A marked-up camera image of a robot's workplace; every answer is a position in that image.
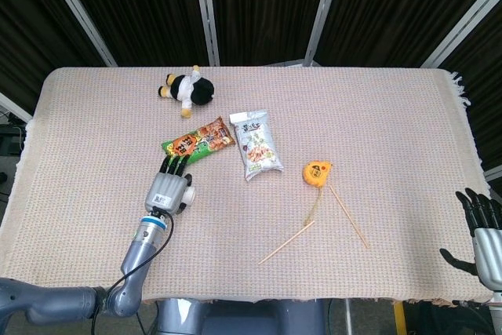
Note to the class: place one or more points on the beige woven tablecloth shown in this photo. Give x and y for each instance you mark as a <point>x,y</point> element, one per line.
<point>274,233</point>

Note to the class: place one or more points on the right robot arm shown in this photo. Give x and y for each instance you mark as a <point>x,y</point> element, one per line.
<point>496,313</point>

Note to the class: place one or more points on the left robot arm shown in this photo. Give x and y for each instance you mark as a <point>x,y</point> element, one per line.
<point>133,272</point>

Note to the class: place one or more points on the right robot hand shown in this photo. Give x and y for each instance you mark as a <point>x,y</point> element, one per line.
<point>484,233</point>

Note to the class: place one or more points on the black white plush toy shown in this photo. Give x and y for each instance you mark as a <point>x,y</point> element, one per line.
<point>187,89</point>

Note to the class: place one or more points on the white paper cup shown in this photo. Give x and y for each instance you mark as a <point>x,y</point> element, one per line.
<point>190,195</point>

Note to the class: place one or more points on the silver white snack bag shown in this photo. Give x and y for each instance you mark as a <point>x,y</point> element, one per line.
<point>255,146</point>

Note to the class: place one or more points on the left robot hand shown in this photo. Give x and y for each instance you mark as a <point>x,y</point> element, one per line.
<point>169,190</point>

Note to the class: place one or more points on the yellow tape measure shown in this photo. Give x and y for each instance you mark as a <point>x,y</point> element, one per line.
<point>317,173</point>

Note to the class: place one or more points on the green orange snack bag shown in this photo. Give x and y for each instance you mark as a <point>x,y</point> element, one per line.
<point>204,140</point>

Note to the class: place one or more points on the wooden chopstick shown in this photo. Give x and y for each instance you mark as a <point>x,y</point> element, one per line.
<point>349,216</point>
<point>286,242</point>

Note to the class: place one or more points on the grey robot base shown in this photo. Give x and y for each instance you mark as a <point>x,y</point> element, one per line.
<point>239,317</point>

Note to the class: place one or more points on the black pleated curtain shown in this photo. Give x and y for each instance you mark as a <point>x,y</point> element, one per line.
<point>259,5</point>

